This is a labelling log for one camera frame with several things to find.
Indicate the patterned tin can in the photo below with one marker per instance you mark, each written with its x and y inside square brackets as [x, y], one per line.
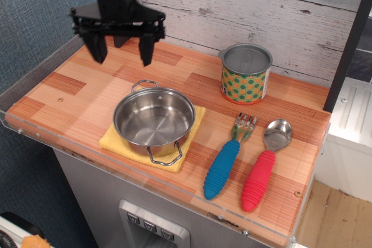
[245, 73]

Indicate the red handled spoon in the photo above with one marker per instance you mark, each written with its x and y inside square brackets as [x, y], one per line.
[276, 136]

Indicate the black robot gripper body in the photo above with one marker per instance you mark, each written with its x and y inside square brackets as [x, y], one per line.
[122, 18]

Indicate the silver dispenser button panel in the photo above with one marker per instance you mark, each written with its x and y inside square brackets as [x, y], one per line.
[144, 228]

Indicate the orange sponge object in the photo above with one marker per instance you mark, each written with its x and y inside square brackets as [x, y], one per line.
[34, 241]

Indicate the clear acrylic guard rail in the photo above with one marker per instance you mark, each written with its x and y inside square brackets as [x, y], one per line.
[67, 103]

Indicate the blue handled fork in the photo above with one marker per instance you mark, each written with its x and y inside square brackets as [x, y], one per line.
[222, 165]

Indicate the white toy sink unit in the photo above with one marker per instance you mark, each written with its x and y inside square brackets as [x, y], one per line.
[344, 162]

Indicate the yellow dish towel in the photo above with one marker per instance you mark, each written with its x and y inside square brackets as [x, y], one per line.
[113, 142]

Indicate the grey toy fridge cabinet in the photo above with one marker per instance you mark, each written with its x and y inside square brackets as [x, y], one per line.
[99, 184]

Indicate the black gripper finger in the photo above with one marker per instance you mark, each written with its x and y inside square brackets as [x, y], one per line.
[95, 42]
[146, 47]

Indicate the stainless steel pot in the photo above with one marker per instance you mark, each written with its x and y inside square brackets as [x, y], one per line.
[155, 121]

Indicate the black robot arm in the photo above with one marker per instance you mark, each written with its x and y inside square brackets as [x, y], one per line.
[122, 19]

